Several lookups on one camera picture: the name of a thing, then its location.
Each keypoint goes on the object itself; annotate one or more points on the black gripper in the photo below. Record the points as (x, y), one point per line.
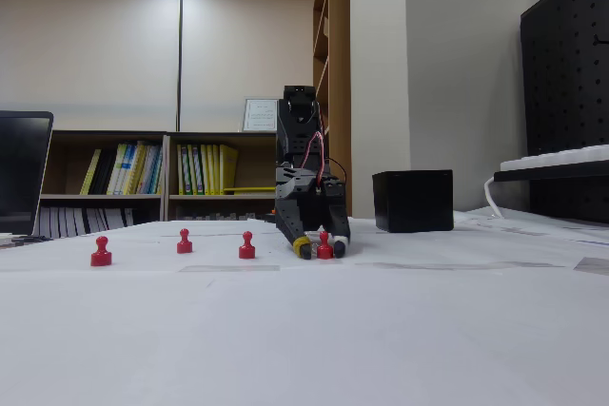
(296, 200)

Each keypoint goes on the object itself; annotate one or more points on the red bead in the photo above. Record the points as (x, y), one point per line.
(325, 249)
(101, 257)
(184, 244)
(246, 250)

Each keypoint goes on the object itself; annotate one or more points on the black plastic bin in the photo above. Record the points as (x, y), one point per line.
(414, 201)

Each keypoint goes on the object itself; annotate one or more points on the flat lying yellow folder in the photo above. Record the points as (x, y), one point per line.
(252, 189)

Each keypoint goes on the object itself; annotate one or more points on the white paper table cover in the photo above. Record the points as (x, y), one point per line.
(304, 330)

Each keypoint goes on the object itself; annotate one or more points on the framed white certificate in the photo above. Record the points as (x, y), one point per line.
(259, 115)

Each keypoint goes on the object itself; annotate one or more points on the low wooden bookshelf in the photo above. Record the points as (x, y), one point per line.
(166, 178)

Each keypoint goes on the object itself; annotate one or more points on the tall wooden bookshelf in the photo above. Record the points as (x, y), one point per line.
(340, 44)

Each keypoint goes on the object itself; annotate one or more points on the black book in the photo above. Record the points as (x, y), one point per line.
(102, 173)

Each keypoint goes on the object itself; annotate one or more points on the slanted yellow book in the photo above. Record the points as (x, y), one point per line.
(90, 173)

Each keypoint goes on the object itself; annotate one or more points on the white power strip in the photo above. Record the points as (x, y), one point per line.
(561, 156)

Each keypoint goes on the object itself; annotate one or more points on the black perforated pegboard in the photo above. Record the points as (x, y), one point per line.
(561, 68)

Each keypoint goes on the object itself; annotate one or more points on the dark laptop screen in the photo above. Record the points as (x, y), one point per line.
(19, 163)

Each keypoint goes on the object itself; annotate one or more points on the thin black wall pole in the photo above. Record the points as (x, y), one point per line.
(180, 68)

